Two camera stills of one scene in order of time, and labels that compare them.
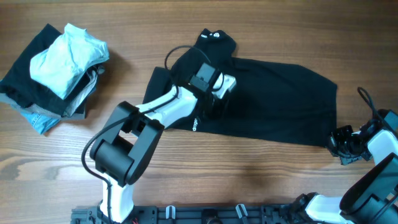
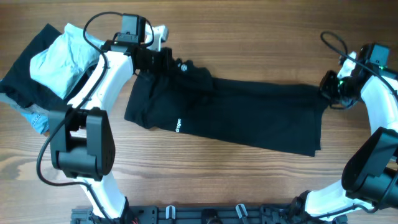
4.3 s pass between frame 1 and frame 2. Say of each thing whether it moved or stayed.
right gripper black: moved
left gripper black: moved
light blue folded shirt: stayed
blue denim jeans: stayed
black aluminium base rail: stayed
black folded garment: stayed
